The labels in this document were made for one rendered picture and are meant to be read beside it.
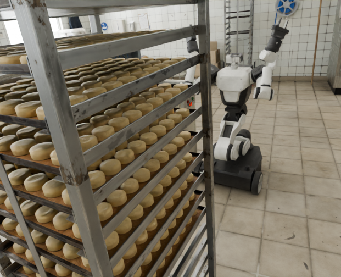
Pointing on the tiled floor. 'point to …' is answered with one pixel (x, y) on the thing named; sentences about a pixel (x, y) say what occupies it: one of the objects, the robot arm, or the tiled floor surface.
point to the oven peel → (316, 41)
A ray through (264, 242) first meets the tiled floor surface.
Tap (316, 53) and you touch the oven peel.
